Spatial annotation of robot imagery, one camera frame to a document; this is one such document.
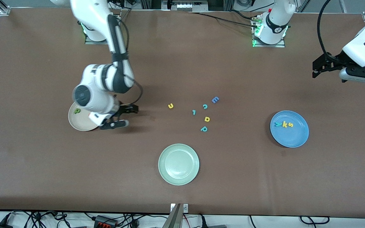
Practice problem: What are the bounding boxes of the white round bowl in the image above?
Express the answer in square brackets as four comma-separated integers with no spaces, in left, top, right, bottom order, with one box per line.
[68,101,102,132]

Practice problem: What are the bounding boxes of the pale green round plate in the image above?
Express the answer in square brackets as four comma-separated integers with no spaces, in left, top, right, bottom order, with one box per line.
[158,143,200,186]

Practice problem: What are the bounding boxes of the blue round plate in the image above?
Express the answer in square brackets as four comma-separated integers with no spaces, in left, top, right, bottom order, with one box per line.
[270,110,310,148]

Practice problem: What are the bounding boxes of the brown table cover sheet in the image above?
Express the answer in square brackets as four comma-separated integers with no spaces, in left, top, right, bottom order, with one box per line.
[0,8,365,219]

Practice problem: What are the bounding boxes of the black power strip red switches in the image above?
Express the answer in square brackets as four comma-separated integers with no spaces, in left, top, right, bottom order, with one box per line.
[94,215,118,228]

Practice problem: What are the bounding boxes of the grey metal equipment box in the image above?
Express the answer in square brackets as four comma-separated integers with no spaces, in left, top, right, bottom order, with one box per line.
[161,0,209,12]

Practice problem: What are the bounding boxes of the aluminium profile bar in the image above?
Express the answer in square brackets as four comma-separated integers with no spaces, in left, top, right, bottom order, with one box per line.
[163,204,183,228]

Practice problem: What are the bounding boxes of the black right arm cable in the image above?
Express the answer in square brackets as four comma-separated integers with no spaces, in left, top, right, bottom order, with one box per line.
[106,0,144,108]

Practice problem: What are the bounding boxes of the black cable on table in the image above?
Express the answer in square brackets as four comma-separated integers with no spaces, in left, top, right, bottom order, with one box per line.
[189,10,260,29]

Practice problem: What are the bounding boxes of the black looped cable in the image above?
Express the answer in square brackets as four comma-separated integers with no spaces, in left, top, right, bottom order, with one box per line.
[299,216,330,225]

